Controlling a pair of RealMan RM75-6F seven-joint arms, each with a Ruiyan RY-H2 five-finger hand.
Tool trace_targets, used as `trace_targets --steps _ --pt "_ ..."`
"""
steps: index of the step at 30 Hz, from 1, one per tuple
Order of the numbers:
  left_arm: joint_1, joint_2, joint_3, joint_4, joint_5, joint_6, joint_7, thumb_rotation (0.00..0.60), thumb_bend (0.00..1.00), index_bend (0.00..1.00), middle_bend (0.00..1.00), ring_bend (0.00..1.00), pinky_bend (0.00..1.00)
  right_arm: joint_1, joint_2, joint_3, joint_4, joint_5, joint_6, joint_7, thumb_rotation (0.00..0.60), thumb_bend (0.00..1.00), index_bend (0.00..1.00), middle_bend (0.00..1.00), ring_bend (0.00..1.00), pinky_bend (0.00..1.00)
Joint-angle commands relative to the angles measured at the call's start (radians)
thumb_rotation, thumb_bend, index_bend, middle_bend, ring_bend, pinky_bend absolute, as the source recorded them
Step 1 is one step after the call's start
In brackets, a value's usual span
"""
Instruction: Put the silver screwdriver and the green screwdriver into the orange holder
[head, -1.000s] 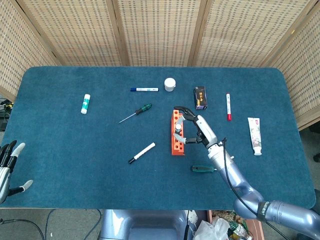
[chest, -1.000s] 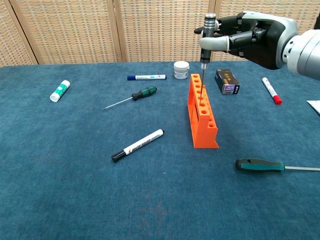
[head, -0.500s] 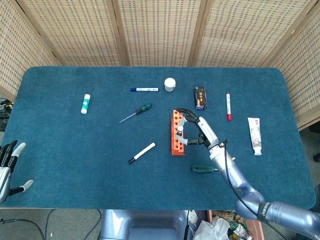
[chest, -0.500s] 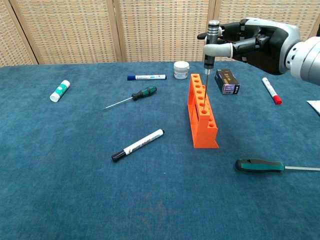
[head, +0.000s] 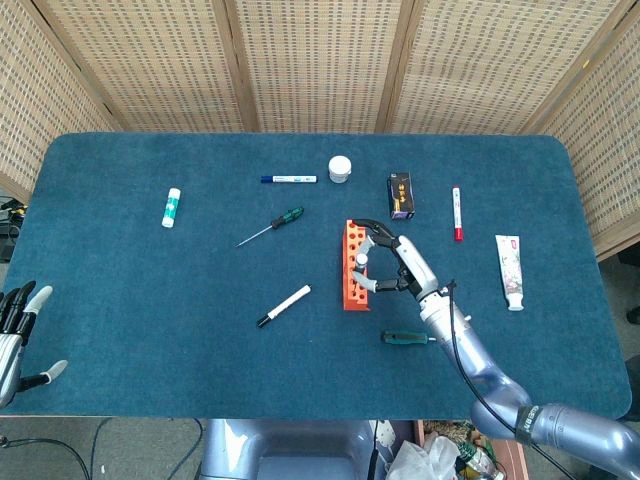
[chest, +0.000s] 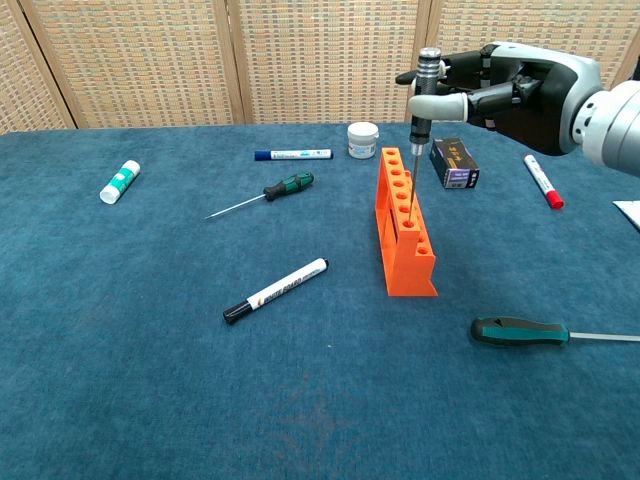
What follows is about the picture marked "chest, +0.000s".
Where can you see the green black small screwdriver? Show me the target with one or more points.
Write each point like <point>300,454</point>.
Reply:
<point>290,185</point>

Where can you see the woven wicker folding screen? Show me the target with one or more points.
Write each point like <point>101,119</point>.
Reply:
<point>325,60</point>

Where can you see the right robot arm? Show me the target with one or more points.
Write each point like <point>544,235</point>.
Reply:
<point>615,130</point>

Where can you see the black purple small box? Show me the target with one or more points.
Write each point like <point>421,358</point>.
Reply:
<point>452,162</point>

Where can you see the teal black large screwdriver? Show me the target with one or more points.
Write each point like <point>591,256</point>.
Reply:
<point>515,331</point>

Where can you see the white paper corner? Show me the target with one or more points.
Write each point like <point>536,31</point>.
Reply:
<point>631,210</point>

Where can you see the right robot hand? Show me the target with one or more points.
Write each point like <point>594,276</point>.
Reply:
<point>540,100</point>

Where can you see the blue carpet table cover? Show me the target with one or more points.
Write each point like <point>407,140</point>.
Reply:
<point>150,375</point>

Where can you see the white round jar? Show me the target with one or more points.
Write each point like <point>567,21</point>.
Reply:
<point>363,142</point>

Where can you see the red cap marker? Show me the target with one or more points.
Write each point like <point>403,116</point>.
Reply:
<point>542,180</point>

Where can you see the blue cap whiteboard marker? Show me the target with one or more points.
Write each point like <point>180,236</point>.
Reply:
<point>295,154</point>

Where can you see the black cap whiteboard marker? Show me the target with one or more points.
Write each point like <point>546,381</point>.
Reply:
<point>280,290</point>

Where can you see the white green glue stick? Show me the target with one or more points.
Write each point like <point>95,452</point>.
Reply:
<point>120,182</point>

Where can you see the silver black precision screwdriver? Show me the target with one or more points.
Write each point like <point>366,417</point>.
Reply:
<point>427,70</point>

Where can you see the orange tool rack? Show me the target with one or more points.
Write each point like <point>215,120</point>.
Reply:
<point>410,270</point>

